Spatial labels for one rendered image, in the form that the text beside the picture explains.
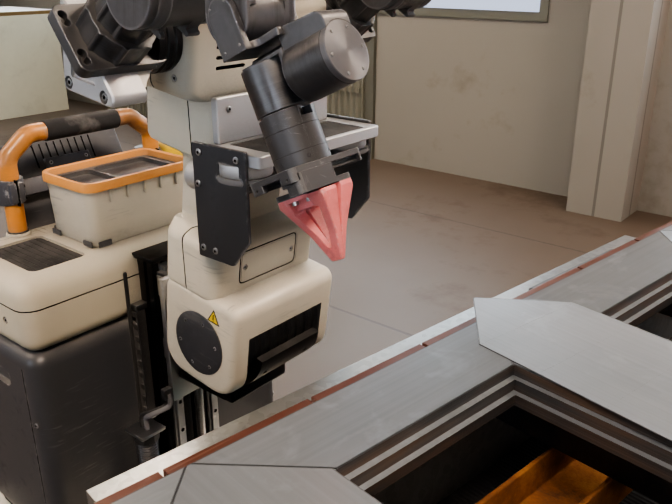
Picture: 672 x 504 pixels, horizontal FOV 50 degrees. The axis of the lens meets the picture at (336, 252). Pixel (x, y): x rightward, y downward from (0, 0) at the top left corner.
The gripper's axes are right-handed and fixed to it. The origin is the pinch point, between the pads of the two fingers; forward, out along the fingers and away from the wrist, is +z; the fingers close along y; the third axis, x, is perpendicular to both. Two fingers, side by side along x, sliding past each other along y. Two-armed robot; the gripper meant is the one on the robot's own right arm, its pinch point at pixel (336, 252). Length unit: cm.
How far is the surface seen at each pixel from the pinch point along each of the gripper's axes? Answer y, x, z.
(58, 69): 303, 557, -187
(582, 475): 22.3, -4.6, 37.1
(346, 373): 22.4, 29.1, 21.3
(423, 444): -2.0, -4.3, 20.0
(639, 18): 321, 74, -31
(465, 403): 5.2, -5.0, 19.2
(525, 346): 17.7, -5.8, 18.3
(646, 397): 16.0, -18.5, 24.3
